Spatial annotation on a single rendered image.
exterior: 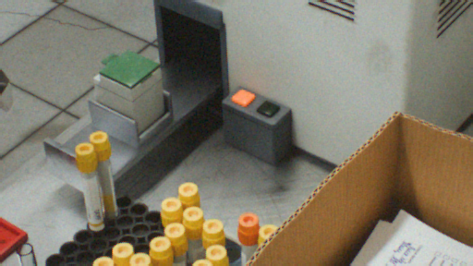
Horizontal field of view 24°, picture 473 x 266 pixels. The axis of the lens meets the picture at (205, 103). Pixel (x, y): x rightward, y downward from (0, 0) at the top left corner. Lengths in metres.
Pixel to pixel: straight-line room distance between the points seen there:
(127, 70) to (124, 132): 0.06
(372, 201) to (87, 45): 1.86
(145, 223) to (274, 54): 0.19
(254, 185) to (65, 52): 1.70
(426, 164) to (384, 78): 0.09
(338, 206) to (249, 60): 0.23
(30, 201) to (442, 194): 0.37
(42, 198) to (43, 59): 1.66
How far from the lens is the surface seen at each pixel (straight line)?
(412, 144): 0.88
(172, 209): 0.84
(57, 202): 1.02
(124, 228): 0.96
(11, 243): 0.99
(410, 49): 0.91
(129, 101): 0.98
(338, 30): 0.93
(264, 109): 1.01
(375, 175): 0.87
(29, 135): 2.47
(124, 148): 1.01
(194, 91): 1.06
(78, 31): 2.75
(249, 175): 1.03
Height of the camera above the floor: 1.58
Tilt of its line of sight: 39 degrees down
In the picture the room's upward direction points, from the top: 4 degrees counter-clockwise
